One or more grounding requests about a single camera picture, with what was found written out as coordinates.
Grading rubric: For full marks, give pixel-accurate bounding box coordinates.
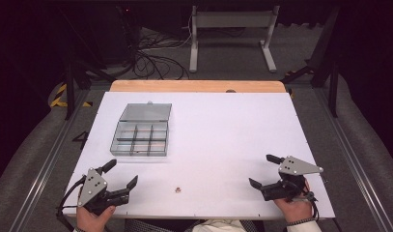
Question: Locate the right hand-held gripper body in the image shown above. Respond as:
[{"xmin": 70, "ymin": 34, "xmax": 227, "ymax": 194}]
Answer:
[{"xmin": 260, "ymin": 155, "xmax": 324, "ymax": 203}]

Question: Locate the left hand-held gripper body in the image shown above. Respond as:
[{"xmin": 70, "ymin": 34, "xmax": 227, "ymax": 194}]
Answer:
[{"xmin": 76, "ymin": 167, "xmax": 131, "ymax": 217}]

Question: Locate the person's left hand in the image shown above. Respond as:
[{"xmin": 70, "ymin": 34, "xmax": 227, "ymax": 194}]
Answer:
[{"xmin": 75, "ymin": 205, "xmax": 117, "ymax": 232}]

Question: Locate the person's right hand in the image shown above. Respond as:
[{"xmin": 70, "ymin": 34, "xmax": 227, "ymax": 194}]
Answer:
[{"xmin": 273, "ymin": 179, "xmax": 315, "ymax": 224}]

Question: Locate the clear plastic compartment box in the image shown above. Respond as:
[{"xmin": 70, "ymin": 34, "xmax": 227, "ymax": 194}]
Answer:
[{"xmin": 109, "ymin": 101, "xmax": 173, "ymax": 158}]

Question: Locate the person's white clothing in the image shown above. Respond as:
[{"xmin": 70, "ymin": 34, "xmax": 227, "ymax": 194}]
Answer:
[{"xmin": 191, "ymin": 218, "xmax": 247, "ymax": 232}]

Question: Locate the white table cover board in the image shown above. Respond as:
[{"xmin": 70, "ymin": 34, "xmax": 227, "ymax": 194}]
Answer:
[{"xmin": 62, "ymin": 91, "xmax": 336, "ymax": 220}]

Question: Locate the yellow black hazard tape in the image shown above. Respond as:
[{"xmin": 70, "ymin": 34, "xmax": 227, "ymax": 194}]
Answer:
[{"xmin": 49, "ymin": 83, "xmax": 94, "ymax": 109}]

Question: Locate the black tripod stand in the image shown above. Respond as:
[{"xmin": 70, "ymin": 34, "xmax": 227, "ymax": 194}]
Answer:
[{"xmin": 57, "ymin": 8, "xmax": 118, "ymax": 121}]

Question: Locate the black metal stand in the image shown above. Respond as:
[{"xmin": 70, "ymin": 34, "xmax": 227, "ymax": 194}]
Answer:
[{"xmin": 280, "ymin": 5, "xmax": 342, "ymax": 119}]

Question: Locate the grey metal stand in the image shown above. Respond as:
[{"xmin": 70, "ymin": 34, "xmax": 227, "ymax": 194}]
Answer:
[{"xmin": 188, "ymin": 5, "xmax": 281, "ymax": 73}]

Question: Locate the left hand-held gripper cable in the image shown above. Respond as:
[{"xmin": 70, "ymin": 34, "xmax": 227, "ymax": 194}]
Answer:
[{"xmin": 56, "ymin": 175, "xmax": 88, "ymax": 231}]

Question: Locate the hand-held gripper cable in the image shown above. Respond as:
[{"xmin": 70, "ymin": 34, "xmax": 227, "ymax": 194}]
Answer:
[
  {"xmin": 56, "ymin": 175, "xmax": 88, "ymax": 231},
  {"xmin": 290, "ymin": 190, "xmax": 320, "ymax": 222}
]

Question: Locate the right hand-held gripper cable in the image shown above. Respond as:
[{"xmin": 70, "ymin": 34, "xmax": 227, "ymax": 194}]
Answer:
[{"xmin": 290, "ymin": 190, "xmax": 320, "ymax": 222}]

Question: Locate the aluminium floor rail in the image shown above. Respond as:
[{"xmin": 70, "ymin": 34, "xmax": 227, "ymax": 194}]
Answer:
[
  {"xmin": 314, "ymin": 86, "xmax": 393, "ymax": 232},
  {"xmin": 8, "ymin": 88, "xmax": 92, "ymax": 232}
]

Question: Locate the beaded wrist bracelet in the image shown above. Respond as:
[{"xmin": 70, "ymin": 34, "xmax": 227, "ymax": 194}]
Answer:
[{"xmin": 286, "ymin": 217, "xmax": 316, "ymax": 227}]

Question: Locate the bundle of black floor cables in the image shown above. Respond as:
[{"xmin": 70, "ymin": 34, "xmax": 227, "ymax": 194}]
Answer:
[{"xmin": 131, "ymin": 30, "xmax": 191, "ymax": 80}]

